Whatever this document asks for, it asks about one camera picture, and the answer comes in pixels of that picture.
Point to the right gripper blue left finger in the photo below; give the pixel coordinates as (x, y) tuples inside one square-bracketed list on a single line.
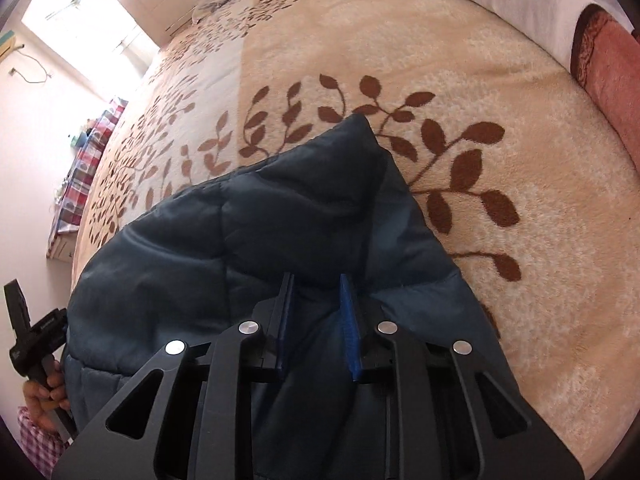
[(281, 318)]

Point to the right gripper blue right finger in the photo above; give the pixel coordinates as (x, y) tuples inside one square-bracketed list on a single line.
[(350, 326)]

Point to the dark blue puffer jacket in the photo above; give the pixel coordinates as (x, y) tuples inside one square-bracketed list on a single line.
[(200, 261)]

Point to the left forearm in plaid sleeve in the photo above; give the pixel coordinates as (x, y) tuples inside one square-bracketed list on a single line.
[(40, 441)]

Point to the person's left hand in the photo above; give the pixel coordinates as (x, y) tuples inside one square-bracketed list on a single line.
[(41, 401)]

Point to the plaid cloth on nightstand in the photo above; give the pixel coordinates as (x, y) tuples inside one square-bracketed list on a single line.
[(70, 206)]

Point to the beige leaf-pattern bed blanket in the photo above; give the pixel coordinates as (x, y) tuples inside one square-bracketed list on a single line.
[(516, 170)]

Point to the red-brown fleece blanket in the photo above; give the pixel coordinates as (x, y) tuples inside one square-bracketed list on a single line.
[(605, 62)]

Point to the white wall air conditioner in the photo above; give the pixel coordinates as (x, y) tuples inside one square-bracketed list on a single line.
[(7, 43)]

